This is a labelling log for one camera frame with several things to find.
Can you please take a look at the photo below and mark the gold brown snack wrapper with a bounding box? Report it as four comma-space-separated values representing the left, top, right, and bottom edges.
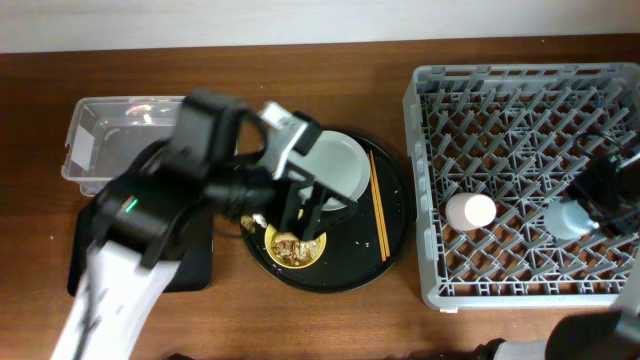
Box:
240, 216, 256, 234

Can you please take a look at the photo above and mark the grey plastic dishwasher rack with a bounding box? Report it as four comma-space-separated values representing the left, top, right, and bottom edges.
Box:
403, 63, 639, 311

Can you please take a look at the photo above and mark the grey round plate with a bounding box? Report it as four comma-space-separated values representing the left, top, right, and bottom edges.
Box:
289, 131, 370, 201

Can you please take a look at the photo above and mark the yellow bowl with food scraps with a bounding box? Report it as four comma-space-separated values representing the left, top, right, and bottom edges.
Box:
264, 225, 327, 270

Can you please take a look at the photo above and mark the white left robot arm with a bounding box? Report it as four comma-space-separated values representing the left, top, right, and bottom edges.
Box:
52, 141, 356, 359

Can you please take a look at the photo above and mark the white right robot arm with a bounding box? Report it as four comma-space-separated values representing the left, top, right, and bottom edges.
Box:
471, 149, 639, 359

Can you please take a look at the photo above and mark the clear plastic bin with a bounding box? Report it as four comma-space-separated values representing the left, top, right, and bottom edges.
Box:
62, 96, 183, 196

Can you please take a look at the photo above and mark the wooden chopstick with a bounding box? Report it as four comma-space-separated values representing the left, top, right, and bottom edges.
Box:
368, 151, 387, 262
373, 153, 391, 261

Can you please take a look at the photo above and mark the pink plastic cup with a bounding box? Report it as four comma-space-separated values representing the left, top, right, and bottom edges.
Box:
445, 193, 497, 231

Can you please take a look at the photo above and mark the crumpled white tissue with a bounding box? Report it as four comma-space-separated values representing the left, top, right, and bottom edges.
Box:
251, 214, 268, 229

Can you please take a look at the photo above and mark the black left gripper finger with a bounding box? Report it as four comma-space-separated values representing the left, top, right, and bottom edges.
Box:
299, 202, 357, 240
299, 174, 357, 208

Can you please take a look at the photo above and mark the black rectangular tray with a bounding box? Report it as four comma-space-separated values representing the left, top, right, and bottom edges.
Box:
67, 205, 213, 297

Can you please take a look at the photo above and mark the round black serving tray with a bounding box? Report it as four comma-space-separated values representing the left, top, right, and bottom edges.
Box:
241, 131, 416, 294

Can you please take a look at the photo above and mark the light blue plastic cup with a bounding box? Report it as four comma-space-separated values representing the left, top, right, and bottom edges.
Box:
543, 200, 599, 240

